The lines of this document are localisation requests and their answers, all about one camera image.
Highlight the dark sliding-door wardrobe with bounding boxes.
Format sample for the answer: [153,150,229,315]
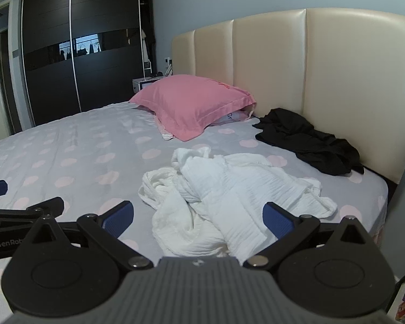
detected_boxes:
[20,0,152,127]

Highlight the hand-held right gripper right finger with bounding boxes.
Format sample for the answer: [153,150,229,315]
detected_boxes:
[242,201,373,271]

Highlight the white crinkled garment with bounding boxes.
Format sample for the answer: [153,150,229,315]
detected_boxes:
[138,147,338,258]

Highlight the white bedside box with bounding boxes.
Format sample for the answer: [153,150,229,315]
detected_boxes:
[132,77,163,94]

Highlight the grey pink-dotted bed sheet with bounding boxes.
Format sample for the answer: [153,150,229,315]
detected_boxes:
[0,100,389,277]

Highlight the cream padded headboard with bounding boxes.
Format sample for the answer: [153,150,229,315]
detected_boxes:
[171,8,405,185]

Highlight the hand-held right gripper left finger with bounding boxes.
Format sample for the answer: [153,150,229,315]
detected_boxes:
[15,200,154,271]

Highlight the black garment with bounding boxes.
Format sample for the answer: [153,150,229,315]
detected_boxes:
[252,108,365,176]

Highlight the pink pillow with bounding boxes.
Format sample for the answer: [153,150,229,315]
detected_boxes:
[128,74,258,142]

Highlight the white printed pillow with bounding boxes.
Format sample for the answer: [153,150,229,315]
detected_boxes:
[155,106,257,141]

